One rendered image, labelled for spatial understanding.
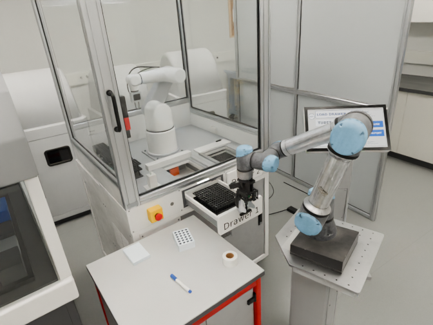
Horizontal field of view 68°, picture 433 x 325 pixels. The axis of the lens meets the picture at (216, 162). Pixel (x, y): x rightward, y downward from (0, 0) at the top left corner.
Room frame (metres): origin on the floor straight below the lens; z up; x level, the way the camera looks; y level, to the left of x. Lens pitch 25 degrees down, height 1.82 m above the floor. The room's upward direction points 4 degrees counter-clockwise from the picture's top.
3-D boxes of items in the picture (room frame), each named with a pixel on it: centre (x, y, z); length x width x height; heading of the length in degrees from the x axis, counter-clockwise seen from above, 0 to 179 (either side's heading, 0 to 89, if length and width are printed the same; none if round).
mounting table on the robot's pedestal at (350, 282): (1.23, -0.50, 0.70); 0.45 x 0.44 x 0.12; 51
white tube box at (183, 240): (1.31, 0.20, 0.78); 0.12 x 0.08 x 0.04; 20
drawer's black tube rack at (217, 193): (1.52, 0.01, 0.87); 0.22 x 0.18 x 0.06; 35
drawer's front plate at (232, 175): (1.80, -0.18, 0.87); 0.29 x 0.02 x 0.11; 125
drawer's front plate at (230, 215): (1.36, -0.10, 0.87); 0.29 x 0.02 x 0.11; 125
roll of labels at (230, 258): (1.14, -0.03, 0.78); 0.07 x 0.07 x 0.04
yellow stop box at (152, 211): (1.41, 0.34, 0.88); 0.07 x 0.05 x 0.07; 125
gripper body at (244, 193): (1.32, -0.13, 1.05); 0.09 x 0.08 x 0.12; 35
